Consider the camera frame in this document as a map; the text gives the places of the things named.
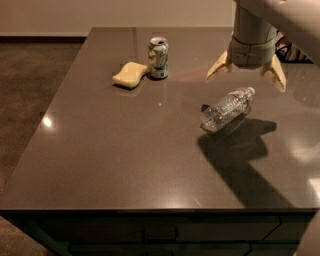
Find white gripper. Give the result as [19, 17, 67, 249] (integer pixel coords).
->
[206, 37, 287, 92]

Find clear plastic water bottle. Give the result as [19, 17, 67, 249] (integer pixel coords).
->
[200, 87, 255, 133]

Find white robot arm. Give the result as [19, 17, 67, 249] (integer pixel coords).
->
[206, 0, 320, 92]

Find green soda can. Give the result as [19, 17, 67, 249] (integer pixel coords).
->
[148, 37, 169, 79]

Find yellow sponge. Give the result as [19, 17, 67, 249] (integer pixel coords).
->
[112, 62, 148, 89]

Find dark cabinet drawers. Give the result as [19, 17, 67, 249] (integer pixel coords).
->
[5, 212, 315, 256]

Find black wire napkin basket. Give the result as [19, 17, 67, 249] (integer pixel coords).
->
[275, 31, 312, 64]

